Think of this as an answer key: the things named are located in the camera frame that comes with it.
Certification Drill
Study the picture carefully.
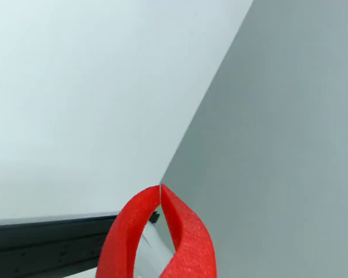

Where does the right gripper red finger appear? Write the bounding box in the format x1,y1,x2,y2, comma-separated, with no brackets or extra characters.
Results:
158,183,218,278
95,185,161,278

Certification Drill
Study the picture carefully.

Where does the black table frame rail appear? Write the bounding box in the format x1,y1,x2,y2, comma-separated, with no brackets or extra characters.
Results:
0,214,120,278

